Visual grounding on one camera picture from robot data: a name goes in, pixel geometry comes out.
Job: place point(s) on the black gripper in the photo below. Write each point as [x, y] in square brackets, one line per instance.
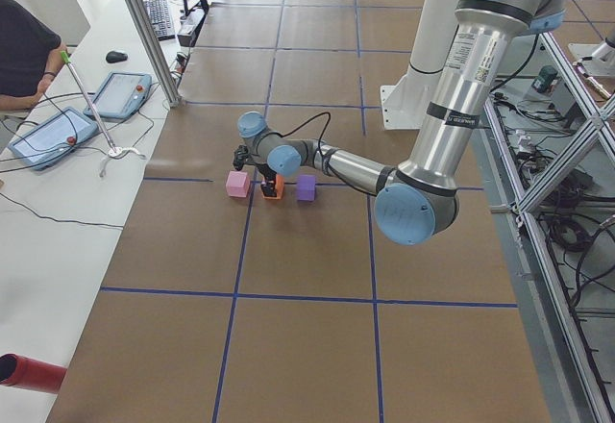
[265, 174]

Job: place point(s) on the orange foam block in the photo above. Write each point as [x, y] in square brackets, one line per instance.
[277, 189]

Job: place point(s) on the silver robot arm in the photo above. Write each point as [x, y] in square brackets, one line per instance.
[458, 50]

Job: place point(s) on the pink foam block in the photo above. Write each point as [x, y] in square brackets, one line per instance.
[237, 184]

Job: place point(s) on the purple foam block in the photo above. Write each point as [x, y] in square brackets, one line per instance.
[305, 188]

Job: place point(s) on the blue teach pendant far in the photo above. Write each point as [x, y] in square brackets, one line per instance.
[121, 95]

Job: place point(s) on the blue teach pendant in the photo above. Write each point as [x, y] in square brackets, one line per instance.
[121, 95]
[54, 139]

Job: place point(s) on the black computer mouse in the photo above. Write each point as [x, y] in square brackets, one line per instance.
[115, 56]

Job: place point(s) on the black keyboard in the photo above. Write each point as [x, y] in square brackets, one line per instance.
[160, 18]

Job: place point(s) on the blue teach pendant near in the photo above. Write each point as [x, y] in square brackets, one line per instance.
[54, 139]

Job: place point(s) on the metal rod with green tip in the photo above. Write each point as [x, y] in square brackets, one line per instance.
[113, 148]

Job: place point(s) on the person in dark shirt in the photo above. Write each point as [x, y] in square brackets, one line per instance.
[31, 57]

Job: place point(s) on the red cylinder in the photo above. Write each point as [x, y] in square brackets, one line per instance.
[26, 373]

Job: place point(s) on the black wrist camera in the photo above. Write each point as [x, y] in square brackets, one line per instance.
[241, 157]

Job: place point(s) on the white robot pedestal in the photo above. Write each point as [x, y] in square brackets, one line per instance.
[405, 104]

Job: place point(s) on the aluminium frame post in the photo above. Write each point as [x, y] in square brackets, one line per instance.
[154, 51]

